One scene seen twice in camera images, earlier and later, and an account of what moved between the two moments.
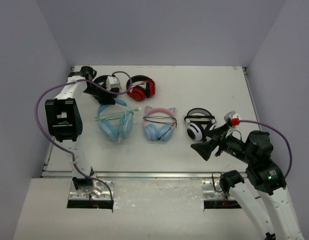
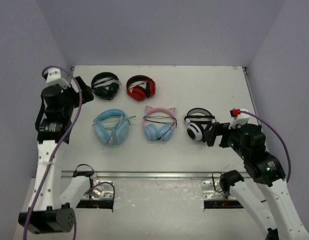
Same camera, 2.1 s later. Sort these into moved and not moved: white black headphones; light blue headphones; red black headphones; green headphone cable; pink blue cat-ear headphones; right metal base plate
Moved: light blue headphones; green headphone cable
Not moved: pink blue cat-ear headphones; white black headphones; red black headphones; right metal base plate
